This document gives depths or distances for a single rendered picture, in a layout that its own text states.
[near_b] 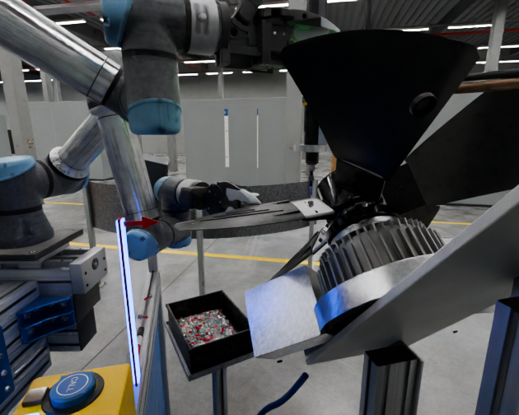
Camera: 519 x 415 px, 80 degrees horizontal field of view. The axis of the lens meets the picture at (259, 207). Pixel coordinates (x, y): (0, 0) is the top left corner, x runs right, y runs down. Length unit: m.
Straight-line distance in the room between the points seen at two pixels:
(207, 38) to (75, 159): 0.65
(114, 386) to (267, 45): 0.49
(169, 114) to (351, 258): 0.35
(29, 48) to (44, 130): 10.79
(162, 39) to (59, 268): 0.71
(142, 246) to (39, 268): 0.37
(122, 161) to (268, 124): 5.91
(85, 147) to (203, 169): 6.07
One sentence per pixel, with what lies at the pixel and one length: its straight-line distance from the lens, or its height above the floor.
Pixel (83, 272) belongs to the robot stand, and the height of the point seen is 0.96.
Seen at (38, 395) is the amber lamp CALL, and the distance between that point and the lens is 0.42.
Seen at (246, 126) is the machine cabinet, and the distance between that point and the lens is 6.68.
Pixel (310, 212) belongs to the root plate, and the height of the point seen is 1.19.
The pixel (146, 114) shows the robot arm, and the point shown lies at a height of 1.36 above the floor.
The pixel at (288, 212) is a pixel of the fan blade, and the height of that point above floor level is 1.19.
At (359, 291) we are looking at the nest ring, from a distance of 0.47.
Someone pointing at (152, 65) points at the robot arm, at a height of 1.42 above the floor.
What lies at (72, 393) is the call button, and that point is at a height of 1.08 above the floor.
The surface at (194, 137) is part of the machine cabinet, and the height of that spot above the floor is 1.26.
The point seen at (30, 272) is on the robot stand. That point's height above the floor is 0.97.
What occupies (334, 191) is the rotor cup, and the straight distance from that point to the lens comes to 0.63.
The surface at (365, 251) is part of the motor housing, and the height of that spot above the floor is 1.16.
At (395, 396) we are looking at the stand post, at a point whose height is 0.83.
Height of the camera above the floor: 1.33
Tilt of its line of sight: 13 degrees down
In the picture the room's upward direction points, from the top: straight up
